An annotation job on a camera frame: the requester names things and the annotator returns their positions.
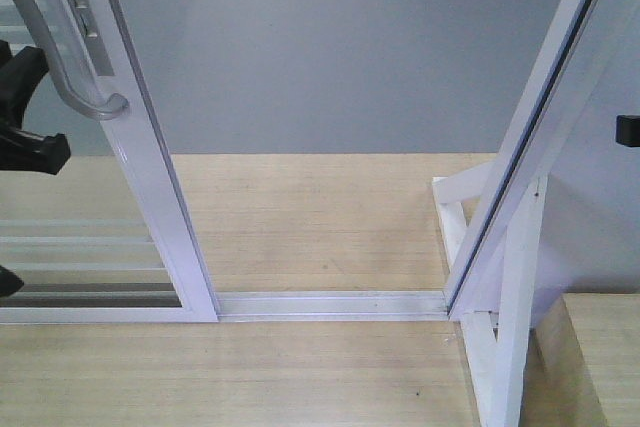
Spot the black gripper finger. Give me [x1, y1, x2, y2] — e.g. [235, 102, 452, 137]
[615, 115, 640, 147]

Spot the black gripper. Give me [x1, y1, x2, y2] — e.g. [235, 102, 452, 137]
[0, 40, 71, 175]

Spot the grey door pull handle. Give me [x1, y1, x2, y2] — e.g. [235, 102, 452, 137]
[12, 0, 129, 121]

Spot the white framed sliding glass door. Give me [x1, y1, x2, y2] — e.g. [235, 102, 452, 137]
[1, 0, 218, 324]

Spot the door lock plate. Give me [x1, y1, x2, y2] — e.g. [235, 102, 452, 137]
[67, 0, 114, 76]

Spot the aluminium bottom door track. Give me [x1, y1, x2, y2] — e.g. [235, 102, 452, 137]
[218, 290, 448, 322]

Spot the light wooden box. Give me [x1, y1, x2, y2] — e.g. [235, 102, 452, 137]
[520, 293, 639, 426]

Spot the white wooden support brace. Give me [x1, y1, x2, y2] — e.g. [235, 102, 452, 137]
[459, 174, 548, 426]

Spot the light wooden base platform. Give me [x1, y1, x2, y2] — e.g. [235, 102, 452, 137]
[1, 153, 487, 426]

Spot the white door frame post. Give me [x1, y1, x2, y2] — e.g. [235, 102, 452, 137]
[444, 0, 639, 320]

